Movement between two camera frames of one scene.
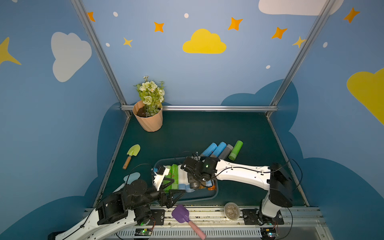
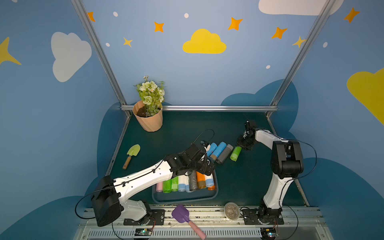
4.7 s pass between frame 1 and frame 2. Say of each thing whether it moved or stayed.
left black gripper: moved
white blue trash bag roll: stayed
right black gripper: moved
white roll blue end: stayed
